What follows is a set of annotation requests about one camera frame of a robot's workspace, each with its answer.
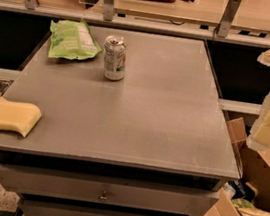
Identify green chip bag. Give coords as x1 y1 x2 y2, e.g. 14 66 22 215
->
48 19 102 61

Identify upper drawer with knob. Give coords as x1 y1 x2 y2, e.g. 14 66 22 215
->
0 164 219 216

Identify right metal bracket post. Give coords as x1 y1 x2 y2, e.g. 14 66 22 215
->
216 0 242 37

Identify silver 7up soda can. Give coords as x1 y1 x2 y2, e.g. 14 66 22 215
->
103 35 127 81

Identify snack packages in box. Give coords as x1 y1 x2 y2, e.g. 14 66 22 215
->
223 180 270 216

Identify open cardboard box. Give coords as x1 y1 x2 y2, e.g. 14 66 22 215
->
199 113 270 216

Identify grey drawer cabinet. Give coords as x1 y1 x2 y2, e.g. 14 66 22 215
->
0 31 239 216

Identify yellow wavy sponge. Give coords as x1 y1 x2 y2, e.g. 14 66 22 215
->
0 97 42 137

